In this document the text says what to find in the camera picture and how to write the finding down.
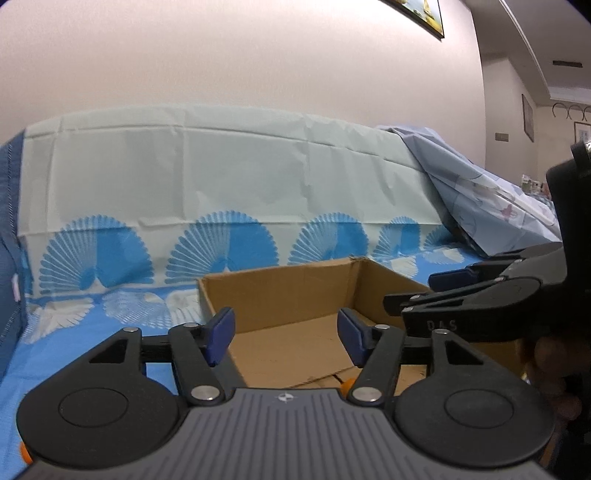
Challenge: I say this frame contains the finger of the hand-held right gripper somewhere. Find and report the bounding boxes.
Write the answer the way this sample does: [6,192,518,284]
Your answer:
[428,243,565,292]
[383,274,570,343]

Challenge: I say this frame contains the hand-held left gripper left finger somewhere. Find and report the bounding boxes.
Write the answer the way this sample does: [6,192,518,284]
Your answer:
[85,307,237,408]

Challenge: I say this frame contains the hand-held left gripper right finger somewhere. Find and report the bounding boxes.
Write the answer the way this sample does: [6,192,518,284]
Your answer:
[338,307,488,408]

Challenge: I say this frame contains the brown cardboard box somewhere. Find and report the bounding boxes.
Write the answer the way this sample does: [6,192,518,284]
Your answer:
[198,257,527,389]

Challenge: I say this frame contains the person's right hand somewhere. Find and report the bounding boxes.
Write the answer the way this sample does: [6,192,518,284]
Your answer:
[522,335,574,419]

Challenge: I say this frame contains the cluttered shelf items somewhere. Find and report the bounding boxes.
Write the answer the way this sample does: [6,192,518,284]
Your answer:
[521,174,555,197]

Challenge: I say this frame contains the light blue blanket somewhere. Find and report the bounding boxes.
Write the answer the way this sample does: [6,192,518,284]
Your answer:
[375,124,563,258]

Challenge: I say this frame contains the blue fan print bedsheet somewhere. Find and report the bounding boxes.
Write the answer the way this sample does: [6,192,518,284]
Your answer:
[0,104,485,480]

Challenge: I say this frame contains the dark blue cushion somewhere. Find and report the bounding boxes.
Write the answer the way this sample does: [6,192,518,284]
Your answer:
[0,235,31,376]

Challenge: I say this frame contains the blue denim pillow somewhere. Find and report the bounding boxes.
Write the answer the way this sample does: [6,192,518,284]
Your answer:
[0,134,27,241]

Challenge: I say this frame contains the small dark wall frame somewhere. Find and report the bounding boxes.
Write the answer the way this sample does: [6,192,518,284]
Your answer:
[522,93,535,142]

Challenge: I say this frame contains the black framed wall picture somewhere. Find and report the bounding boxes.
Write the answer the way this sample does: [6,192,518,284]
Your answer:
[381,0,445,41]

